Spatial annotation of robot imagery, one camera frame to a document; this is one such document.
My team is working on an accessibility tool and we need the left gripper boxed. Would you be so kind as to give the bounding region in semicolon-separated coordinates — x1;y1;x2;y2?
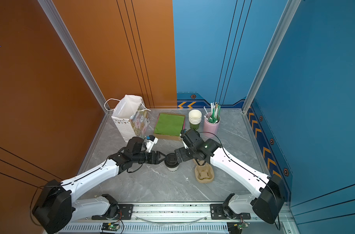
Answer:
133;150;168;165

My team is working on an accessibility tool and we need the black plastic cup lid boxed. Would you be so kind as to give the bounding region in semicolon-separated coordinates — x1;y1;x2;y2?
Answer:
164;153;179;167

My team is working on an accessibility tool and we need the cartoon animal paper gift bag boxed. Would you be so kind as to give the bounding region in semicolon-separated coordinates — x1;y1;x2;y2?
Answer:
104;95;150;142

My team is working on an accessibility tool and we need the white paper coffee cup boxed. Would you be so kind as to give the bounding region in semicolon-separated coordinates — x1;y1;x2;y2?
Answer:
167;165;178;172

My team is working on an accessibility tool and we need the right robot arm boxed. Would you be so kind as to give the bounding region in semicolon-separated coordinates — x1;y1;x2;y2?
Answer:
175;139;285;224

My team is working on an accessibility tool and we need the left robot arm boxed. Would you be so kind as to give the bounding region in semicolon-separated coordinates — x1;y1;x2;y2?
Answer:
31;136;166;234

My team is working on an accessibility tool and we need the stack of pulp cup carriers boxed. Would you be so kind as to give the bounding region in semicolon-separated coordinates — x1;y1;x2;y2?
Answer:
195;163;215;184

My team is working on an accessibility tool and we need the green paper napkin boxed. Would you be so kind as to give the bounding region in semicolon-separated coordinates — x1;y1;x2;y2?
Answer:
153;113;185;137

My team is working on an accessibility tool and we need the pink straw holder cup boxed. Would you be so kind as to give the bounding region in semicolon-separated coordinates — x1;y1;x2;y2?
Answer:
203;112;220;138

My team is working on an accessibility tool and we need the stack of paper cups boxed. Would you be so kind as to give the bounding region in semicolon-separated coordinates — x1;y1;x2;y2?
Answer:
188;109;202;130

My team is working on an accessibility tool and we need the bundle of wrapped straws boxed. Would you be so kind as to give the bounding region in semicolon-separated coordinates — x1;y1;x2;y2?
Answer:
203;102;221;123

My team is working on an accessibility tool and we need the green circuit board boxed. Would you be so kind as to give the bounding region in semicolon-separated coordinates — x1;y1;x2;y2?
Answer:
101;222;122;234

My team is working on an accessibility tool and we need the small right circuit board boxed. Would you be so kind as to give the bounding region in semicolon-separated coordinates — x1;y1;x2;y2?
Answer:
227;222;249;234

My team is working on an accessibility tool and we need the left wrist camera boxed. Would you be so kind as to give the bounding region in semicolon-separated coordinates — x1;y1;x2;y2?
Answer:
146;135;158;153

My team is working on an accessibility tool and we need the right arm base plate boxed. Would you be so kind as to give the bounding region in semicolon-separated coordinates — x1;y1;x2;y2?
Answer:
209;204;251;220

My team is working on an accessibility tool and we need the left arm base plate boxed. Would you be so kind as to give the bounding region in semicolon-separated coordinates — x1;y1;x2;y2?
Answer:
92;204;134;221

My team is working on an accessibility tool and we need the aluminium front rail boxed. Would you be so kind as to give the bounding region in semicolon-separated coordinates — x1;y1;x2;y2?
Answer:
48;201;295;224

